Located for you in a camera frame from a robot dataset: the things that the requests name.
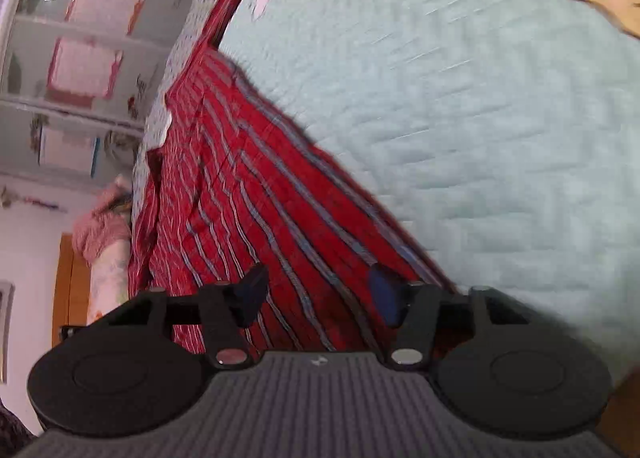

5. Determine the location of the small wall decoration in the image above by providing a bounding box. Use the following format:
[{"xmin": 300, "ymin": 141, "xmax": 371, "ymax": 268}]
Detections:
[{"xmin": 0, "ymin": 187, "xmax": 67, "ymax": 215}]

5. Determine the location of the red striped garment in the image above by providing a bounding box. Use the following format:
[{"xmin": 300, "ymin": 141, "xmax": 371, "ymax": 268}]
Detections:
[{"xmin": 127, "ymin": 0, "xmax": 466, "ymax": 354}]

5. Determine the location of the pink floral quilt roll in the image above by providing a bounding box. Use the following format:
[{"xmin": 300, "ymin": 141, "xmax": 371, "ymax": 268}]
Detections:
[{"xmin": 87, "ymin": 238, "xmax": 133, "ymax": 326}]

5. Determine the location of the pink patterned garment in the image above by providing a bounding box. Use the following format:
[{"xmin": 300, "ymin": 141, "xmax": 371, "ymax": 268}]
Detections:
[{"xmin": 72, "ymin": 175, "xmax": 133, "ymax": 266}]

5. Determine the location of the mint quilted bee-print bed cover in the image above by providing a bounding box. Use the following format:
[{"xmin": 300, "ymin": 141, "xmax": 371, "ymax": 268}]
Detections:
[{"xmin": 220, "ymin": 0, "xmax": 640, "ymax": 389}]

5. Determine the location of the white wardrobe with pink panels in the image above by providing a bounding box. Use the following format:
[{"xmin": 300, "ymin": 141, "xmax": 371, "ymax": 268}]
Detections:
[{"xmin": 0, "ymin": 0, "xmax": 231, "ymax": 184}]

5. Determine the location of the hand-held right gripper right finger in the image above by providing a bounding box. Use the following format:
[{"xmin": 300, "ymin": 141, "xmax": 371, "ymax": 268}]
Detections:
[{"xmin": 368, "ymin": 264, "xmax": 531, "ymax": 369}]

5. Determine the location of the blue floral heart-print bedsheet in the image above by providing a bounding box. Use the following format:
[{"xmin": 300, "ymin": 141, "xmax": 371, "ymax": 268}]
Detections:
[{"xmin": 132, "ymin": 0, "xmax": 251, "ymax": 199}]

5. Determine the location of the framed wall picture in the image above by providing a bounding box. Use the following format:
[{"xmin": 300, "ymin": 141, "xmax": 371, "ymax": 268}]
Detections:
[{"xmin": 0, "ymin": 281, "xmax": 16, "ymax": 384}]

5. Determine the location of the wooden headboard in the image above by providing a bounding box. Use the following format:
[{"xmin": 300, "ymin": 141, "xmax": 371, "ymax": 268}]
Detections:
[{"xmin": 52, "ymin": 233, "xmax": 93, "ymax": 346}]

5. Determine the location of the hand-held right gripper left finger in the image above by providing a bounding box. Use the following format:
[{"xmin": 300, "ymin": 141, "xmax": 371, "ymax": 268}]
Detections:
[{"xmin": 102, "ymin": 263, "xmax": 270, "ymax": 370}]

